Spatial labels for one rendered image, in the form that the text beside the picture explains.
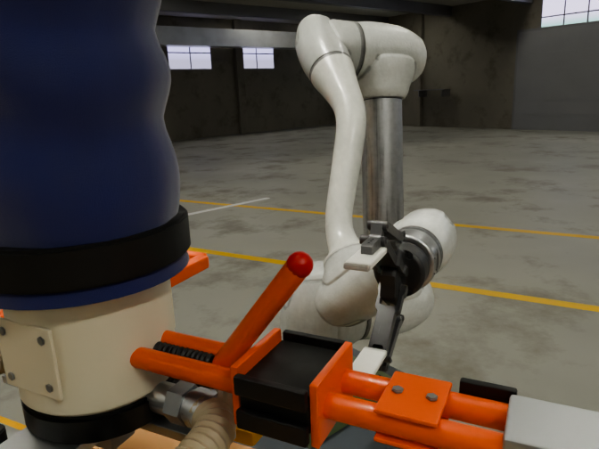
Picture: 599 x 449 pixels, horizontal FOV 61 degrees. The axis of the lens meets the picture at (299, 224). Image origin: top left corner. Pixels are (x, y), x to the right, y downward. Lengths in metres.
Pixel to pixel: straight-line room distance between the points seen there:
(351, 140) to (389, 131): 0.23
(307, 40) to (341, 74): 0.13
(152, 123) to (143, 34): 0.08
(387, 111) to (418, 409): 0.91
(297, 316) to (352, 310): 0.28
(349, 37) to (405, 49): 0.14
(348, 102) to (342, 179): 0.16
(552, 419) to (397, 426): 0.11
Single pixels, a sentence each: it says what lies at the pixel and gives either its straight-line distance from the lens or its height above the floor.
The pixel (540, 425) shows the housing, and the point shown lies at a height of 1.25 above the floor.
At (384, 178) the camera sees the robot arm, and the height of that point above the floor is 1.28.
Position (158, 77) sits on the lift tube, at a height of 1.51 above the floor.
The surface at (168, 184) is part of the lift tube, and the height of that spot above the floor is 1.40.
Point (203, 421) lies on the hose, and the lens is 0.52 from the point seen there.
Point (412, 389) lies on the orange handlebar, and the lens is 0.46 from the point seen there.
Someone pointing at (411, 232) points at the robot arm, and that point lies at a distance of 0.78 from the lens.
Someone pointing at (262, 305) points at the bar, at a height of 1.31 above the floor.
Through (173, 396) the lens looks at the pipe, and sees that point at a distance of 0.57.
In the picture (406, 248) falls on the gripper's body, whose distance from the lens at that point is 0.74.
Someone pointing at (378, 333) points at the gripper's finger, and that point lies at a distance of 0.69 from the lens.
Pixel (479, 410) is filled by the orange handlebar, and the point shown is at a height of 1.24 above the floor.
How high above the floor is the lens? 1.49
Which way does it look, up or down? 15 degrees down
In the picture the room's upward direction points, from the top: 2 degrees counter-clockwise
